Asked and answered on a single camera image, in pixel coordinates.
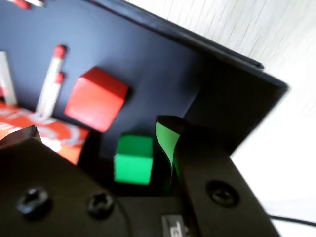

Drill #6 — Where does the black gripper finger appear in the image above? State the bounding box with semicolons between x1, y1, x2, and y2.
0;124;133;237
155;115;282;237

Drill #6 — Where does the green cube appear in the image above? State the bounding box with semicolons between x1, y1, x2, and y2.
113;133;154;186

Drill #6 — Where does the red cube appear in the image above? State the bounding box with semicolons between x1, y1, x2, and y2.
64;66;129;133

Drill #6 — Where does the black cardboard box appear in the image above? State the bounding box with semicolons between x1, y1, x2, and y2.
0;0;292;198

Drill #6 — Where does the orange matchbox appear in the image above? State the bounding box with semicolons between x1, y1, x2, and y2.
0;50;90;166

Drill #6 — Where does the red-tipped wooden matchstick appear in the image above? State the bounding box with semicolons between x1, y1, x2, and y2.
11;0;47;10
46;72;66;119
36;44;68;119

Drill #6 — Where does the black power cable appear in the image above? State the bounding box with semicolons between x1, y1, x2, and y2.
268;214;316;227

